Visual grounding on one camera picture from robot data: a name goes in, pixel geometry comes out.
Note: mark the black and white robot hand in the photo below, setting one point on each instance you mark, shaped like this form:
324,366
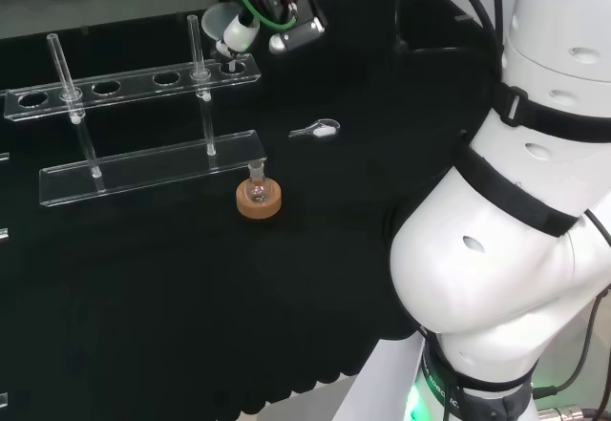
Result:
241,32

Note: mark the clear plastic funnel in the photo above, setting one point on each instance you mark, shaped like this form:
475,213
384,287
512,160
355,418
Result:
215,20

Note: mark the clear acrylic funnel stand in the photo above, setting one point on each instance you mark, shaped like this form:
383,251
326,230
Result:
143,168

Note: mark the small round-bottom glass flask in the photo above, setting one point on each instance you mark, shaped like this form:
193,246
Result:
258,187

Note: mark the black bench cloth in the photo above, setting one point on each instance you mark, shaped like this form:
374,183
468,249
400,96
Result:
191,297

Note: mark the pale board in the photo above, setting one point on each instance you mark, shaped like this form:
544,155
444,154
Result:
382,383

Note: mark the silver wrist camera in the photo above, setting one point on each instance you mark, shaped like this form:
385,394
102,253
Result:
296,36

